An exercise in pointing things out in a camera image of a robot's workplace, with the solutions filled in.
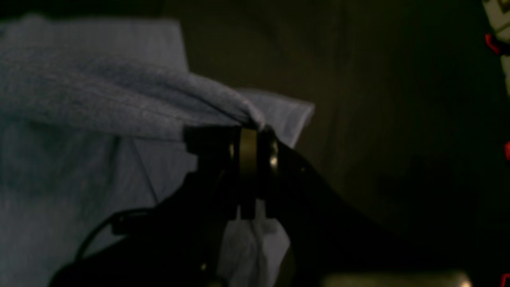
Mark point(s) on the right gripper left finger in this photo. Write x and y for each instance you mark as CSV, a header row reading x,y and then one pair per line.
x,y
243,174

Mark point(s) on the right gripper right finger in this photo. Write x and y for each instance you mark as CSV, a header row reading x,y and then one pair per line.
x,y
268,169

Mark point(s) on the black table cloth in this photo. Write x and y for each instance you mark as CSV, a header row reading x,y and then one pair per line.
x,y
411,109

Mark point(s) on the blue grey t-shirt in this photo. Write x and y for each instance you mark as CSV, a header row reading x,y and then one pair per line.
x,y
93,113

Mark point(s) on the orange black clamp far right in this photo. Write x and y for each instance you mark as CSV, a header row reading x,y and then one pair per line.
x,y
493,44

